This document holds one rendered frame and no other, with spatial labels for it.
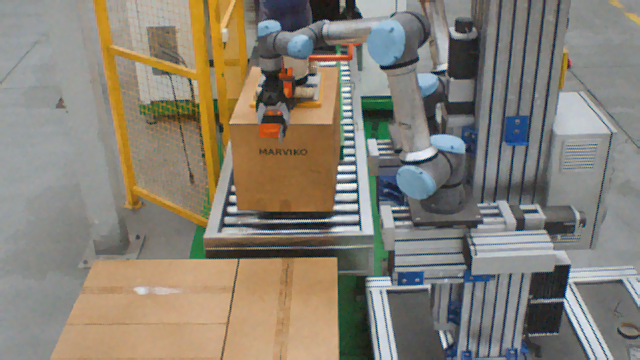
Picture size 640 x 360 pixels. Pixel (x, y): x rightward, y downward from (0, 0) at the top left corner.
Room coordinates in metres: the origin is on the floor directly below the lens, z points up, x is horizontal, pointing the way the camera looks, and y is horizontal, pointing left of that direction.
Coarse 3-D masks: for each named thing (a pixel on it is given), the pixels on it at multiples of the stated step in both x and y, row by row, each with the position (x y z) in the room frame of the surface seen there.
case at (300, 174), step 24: (336, 72) 3.09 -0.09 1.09; (240, 96) 2.85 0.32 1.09; (336, 96) 2.88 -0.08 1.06; (240, 120) 2.62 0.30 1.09; (312, 120) 2.60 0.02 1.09; (336, 120) 2.85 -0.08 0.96; (240, 144) 2.59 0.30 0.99; (264, 144) 2.58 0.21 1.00; (288, 144) 2.57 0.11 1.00; (312, 144) 2.57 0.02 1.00; (336, 144) 2.82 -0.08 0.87; (240, 168) 2.59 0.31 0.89; (264, 168) 2.58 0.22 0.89; (288, 168) 2.58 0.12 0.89; (312, 168) 2.57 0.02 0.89; (336, 168) 2.79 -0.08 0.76; (240, 192) 2.59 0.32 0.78; (264, 192) 2.58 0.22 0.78; (288, 192) 2.58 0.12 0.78; (312, 192) 2.57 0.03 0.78
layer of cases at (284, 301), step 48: (96, 288) 2.28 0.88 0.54; (144, 288) 2.28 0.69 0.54; (192, 288) 2.27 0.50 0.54; (240, 288) 2.26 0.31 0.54; (288, 288) 2.25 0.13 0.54; (336, 288) 2.24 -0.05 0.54; (96, 336) 2.01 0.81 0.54; (144, 336) 2.00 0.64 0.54; (192, 336) 1.99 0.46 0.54; (240, 336) 1.99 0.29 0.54; (288, 336) 1.98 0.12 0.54; (336, 336) 1.97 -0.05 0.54
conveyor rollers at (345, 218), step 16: (320, 64) 4.62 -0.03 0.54; (352, 128) 3.63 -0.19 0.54; (352, 144) 3.45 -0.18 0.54; (352, 160) 3.27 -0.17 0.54; (352, 176) 3.10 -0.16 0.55; (336, 192) 2.99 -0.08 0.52; (352, 192) 2.99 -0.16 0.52; (336, 208) 2.82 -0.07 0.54; (352, 208) 2.82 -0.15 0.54; (224, 224) 2.74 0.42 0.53; (240, 224) 2.73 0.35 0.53; (256, 224) 2.73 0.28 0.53; (272, 224) 2.73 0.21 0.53; (288, 224) 2.73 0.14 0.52; (304, 224) 2.73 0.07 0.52; (320, 224) 2.73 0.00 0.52; (336, 224) 2.72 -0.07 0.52; (352, 224) 2.72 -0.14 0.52
